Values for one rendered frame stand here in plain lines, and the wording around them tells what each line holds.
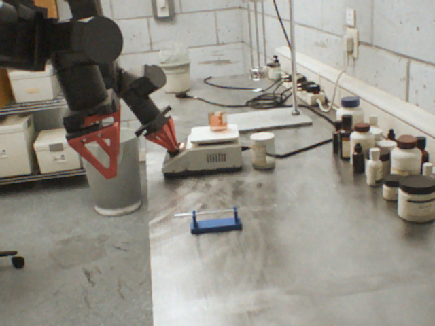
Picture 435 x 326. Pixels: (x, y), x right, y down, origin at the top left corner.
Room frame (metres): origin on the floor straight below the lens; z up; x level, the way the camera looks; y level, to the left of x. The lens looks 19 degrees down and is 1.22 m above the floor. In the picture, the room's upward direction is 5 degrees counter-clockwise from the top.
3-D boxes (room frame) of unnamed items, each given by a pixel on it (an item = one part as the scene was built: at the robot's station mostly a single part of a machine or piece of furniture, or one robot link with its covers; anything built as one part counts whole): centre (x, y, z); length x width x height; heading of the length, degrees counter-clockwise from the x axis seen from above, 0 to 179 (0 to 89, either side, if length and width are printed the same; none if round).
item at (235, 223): (0.96, 0.01, 0.77); 0.10 x 0.03 x 0.04; 91
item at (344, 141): (1.29, -0.33, 0.80); 0.04 x 0.04 x 0.11
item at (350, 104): (1.38, -0.36, 0.81); 0.07 x 0.07 x 0.13
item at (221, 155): (1.33, 0.02, 0.79); 0.22 x 0.13 x 0.08; 88
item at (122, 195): (2.87, 0.58, 0.21); 0.33 x 0.33 x 0.42
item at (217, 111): (1.34, -0.01, 0.87); 0.06 x 0.05 x 0.08; 76
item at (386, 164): (1.16, -0.37, 0.78); 0.05 x 0.05 x 0.06
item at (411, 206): (0.93, -0.37, 0.79); 0.07 x 0.07 x 0.07
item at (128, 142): (2.87, 0.57, 0.22); 0.33 x 0.33 x 0.41
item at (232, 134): (1.33, 0.00, 0.83); 0.12 x 0.12 x 0.01; 88
